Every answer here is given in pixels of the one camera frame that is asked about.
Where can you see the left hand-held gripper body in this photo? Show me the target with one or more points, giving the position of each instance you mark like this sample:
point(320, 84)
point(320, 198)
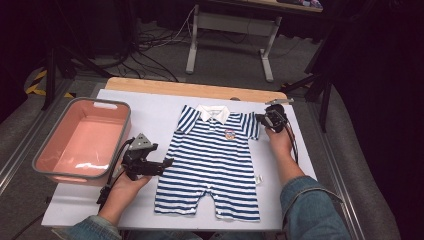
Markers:
point(138, 163)

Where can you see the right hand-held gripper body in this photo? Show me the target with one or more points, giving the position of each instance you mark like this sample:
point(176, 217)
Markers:
point(276, 116)

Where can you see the blue white striped baby romper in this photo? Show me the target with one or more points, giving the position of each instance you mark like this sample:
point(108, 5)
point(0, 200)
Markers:
point(210, 166)

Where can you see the pink basket with grey rim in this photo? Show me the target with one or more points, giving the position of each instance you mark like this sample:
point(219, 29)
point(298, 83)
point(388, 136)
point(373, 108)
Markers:
point(83, 140)

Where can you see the person's right hand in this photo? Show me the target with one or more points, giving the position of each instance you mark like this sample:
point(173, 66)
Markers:
point(281, 143)

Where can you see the person's left hand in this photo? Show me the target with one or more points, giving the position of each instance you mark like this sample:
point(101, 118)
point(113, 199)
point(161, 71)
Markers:
point(126, 190)

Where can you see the white table mat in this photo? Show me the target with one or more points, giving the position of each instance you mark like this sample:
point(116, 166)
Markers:
point(153, 113)

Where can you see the black metal stand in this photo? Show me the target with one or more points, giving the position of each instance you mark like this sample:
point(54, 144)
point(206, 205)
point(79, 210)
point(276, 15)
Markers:
point(325, 93)

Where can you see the desk with white legs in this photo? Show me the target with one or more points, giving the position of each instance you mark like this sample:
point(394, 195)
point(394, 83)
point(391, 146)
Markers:
point(233, 25)

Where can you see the colourful item on desk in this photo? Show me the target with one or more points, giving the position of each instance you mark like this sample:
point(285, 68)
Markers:
point(308, 3)

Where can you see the black tripod stand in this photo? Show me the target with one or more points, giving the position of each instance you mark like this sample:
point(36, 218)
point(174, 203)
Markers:
point(51, 73)

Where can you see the yellow black hazard tape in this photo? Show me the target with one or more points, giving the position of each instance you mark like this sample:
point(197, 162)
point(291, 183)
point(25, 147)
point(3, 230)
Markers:
point(36, 87)

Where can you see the aluminium floor rail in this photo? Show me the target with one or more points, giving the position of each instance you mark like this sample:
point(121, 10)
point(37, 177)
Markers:
point(333, 160)
point(23, 150)

